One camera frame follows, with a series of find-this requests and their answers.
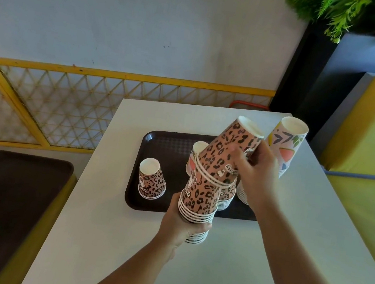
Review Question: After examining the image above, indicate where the yellow cushioned bench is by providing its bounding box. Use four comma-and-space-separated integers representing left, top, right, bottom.
292, 65, 375, 284

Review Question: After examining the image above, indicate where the single leopard paper cup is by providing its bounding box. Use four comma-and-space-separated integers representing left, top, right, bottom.
135, 156, 170, 202

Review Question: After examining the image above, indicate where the black planter box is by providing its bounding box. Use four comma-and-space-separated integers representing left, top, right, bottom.
265, 17, 375, 150

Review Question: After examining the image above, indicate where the tall stack of leopard cups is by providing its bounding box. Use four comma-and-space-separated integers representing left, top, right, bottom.
172, 171, 223, 248

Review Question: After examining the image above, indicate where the stack of floral paper cups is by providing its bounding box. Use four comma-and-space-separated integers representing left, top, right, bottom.
234, 110, 311, 213

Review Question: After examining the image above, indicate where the small leopard cup stack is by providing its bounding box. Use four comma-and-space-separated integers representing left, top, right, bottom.
216, 174, 239, 213

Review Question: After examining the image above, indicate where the red metal frame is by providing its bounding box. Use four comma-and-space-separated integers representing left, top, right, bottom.
228, 99, 271, 114

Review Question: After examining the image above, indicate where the yellow lattice fence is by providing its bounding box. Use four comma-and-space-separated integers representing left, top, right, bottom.
0, 52, 277, 187

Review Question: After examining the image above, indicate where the short stack of leopard cups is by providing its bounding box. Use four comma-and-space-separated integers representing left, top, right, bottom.
191, 110, 268, 194

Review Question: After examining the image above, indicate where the yellow seat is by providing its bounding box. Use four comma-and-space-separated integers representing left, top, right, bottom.
0, 163, 80, 284

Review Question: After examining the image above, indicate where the person's left hand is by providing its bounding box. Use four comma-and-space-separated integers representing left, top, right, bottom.
155, 189, 217, 257

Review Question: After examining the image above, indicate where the green leafy plant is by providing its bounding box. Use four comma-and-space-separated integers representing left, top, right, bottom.
280, 0, 375, 52

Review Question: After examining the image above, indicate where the person's right hand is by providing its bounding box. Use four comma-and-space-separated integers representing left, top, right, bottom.
222, 138, 286, 214

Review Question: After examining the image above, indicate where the person's left forearm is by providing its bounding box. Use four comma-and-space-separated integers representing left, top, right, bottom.
82, 229, 185, 284

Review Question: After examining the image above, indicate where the dark brown plastic tray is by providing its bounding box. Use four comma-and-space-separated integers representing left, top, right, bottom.
123, 125, 268, 228
0, 150, 76, 284

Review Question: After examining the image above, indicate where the person's right forearm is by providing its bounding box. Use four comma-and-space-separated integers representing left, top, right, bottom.
243, 196, 375, 284

